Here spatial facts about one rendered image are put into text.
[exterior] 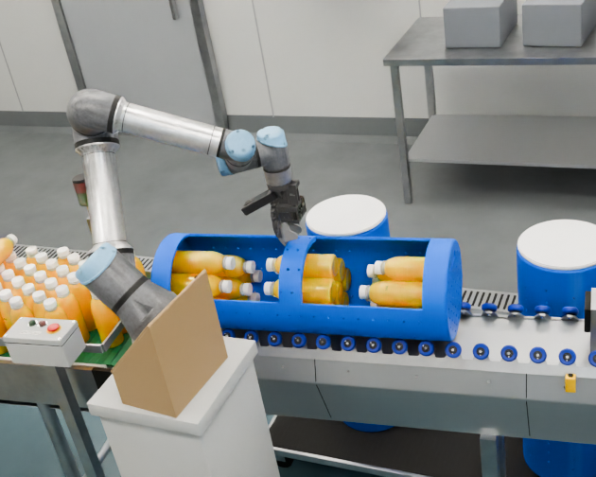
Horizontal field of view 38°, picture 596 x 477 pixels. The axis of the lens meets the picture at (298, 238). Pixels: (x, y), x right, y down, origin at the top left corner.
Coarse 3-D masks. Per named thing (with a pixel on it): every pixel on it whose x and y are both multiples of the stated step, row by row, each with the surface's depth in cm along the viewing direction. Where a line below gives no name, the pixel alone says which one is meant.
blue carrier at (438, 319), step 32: (160, 256) 256; (256, 256) 272; (288, 256) 244; (352, 256) 261; (384, 256) 257; (448, 256) 230; (256, 288) 274; (288, 288) 241; (352, 288) 264; (448, 288) 230; (224, 320) 253; (256, 320) 249; (288, 320) 245; (320, 320) 242; (352, 320) 238; (384, 320) 235; (416, 320) 232; (448, 320) 231
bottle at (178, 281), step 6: (174, 276) 259; (180, 276) 259; (186, 276) 258; (192, 276) 258; (210, 276) 256; (216, 276) 257; (174, 282) 258; (180, 282) 258; (186, 282) 257; (210, 282) 255; (216, 282) 255; (174, 288) 258; (180, 288) 258; (216, 288) 255; (216, 294) 257
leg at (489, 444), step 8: (480, 440) 254; (488, 440) 253; (496, 440) 253; (488, 448) 255; (496, 448) 254; (488, 456) 257; (496, 456) 256; (488, 464) 258; (496, 464) 257; (488, 472) 260; (496, 472) 259
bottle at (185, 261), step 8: (176, 256) 261; (184, 256) 260; (192, 256) 259; (200, 256) 258; (208, 256) 257; (216, 256) 257; (224, 256) 259; (176, 264) 260; (184, 264) 259; (192, 264) 259; (200, 264) 258; (208, 264) 257; (216, 264) 257; (224, 264) 257; (176, 272) 262; (184, 272) 261; (192, 272) 260; (200, 272) 259; (208, 272) 258; (216, 272) 258
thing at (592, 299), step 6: (594, 288) 232; (588, 294) 231; (594, 294) 230; (588, 300) 229; (594, 300) 228; (588, 306) 227; (594, 306) 226; (588, 312) 226; (594, 312) 225; (588, 318) 227; (594, 318) 226; (588, 324) 228; (594, 324) 227; (588, 330) 229; (594, 330) 228; (594, 336) 229; (594, 342) 230; (594, 348) 231
